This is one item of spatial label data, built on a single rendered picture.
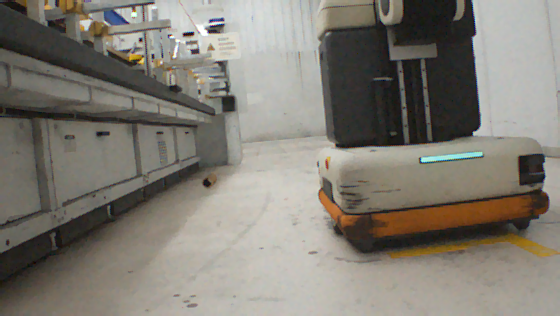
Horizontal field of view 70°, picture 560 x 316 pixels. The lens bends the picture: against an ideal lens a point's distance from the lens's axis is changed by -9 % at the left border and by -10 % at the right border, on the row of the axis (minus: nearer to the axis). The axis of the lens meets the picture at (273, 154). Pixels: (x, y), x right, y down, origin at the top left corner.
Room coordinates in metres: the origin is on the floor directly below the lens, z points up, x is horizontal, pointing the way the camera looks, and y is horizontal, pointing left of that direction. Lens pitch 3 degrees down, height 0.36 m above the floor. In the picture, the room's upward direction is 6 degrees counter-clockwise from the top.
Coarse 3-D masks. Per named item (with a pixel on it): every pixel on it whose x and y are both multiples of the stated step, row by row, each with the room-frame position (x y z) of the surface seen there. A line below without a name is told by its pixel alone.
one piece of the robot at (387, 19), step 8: (384, 0) 1.27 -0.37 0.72; (392, 0) 1.21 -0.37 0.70; (400, 0) 1.21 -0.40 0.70; (456, 0) 1.21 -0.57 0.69; (384, 8) 1.28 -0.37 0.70; (392, 8) 1.22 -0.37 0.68; (400, 8) 1.21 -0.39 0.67; (456, 8) 1.22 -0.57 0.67; (384, 16) 1.31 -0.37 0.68; (392, 16) 1.23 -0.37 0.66; (400, 16) 1.22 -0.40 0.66; (456, 16) 1.23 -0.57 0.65; (384, 24) 1.33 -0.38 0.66; (392, 24) 1.31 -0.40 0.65; (448, 24) 1.37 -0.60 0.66; (448, 32) 1.38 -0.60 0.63
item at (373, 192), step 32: (320, 160) 1.65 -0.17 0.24; (352, 160) 1.18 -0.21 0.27; (384, 160) 1.17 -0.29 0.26; (416, 160) 1.16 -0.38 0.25; (448, 160) 1.17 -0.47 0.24; (480, 160) 1.16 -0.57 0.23; (512, 160) 1.16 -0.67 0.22; (544, 160) 1.17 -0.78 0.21; (320, 192) 1.73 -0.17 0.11; (352, 192) 1.17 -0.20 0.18; (384, 192) 1.16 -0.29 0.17; (416, 192) 1.16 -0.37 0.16; (448, 192) 1.16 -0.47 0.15; (480, 192) 1.16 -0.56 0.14; (512, 192) 1.17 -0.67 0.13; (544, 192) 1.17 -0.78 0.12; (352, 224) 1.16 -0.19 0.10; (384, 224) 1.15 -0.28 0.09; (416, 224) 1.15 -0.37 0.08; (448, 224) 1.16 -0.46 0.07; (480, 224) 1.19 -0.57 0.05
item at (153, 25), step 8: (128, 24) 1.62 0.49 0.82; (136, 24) 1.62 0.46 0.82; (144, 24) 1.62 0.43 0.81; (152, 24) 1.63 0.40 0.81; (160, 24) 1.63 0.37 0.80; (168, 24) 1.63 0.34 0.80; (80, 32) 1.62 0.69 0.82; (88, 32) 1.62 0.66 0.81; (112, 32) 1.62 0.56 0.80; (120, 32) 1.62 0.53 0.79; (128, 32) 1.64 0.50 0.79
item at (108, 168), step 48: (0, 144) 1.25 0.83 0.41; (48, 144) 1.51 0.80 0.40; (96, 144) 2.08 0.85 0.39; (144, 144) 2.97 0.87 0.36; (192, 144) 5.05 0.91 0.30; (0, 192) 1.21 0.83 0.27; (48, 192) 1.47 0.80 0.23; (96, 192) 1.97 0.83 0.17; (144, 192) 2.83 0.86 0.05; (0, 240) 1.13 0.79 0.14; (48, 240) 1.46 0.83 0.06
